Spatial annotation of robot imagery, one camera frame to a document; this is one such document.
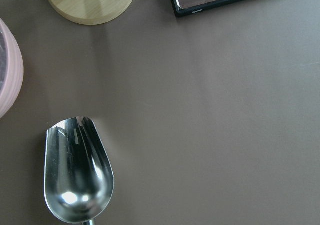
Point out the pink ribbed ice bowl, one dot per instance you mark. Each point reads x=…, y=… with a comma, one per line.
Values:
x=11, y=69

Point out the round wooden stand base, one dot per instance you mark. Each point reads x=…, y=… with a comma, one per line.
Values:
x=90, y=12

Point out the stainless steel ice scoop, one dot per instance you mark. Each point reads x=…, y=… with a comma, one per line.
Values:
x=78, y=176

